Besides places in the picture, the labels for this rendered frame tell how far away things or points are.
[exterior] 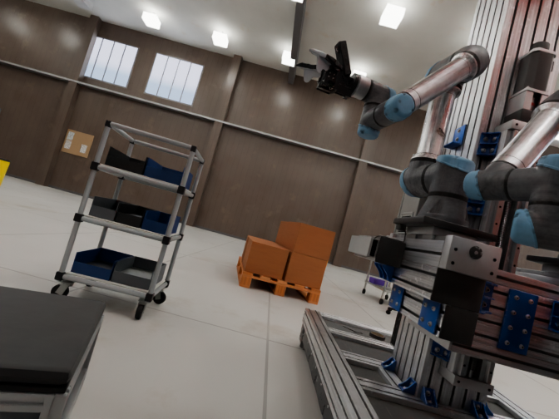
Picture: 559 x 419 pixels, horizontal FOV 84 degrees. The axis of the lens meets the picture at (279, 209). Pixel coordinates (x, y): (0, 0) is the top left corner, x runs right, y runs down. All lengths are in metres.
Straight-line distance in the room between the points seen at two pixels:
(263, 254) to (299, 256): 0.40
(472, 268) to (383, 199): 11.14
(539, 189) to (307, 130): 11.28
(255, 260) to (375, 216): 8.92
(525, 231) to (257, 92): 11.87
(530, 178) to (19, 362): 1.02
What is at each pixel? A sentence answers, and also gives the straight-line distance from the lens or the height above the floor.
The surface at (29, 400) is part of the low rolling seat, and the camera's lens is 0.72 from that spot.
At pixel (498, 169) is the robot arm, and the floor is 0.94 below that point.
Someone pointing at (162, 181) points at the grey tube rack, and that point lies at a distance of 1.85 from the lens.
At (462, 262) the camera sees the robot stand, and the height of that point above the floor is 0.71.
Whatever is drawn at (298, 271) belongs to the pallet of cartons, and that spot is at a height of 0.30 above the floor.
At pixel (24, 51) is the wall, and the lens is 15.99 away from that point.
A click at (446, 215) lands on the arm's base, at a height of 0.84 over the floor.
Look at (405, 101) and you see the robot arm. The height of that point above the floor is 1.13.
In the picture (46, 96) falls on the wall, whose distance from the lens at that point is 14.85.
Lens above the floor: 0.66
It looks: 4 degrees up
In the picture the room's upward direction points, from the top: 15 degrees clockwise
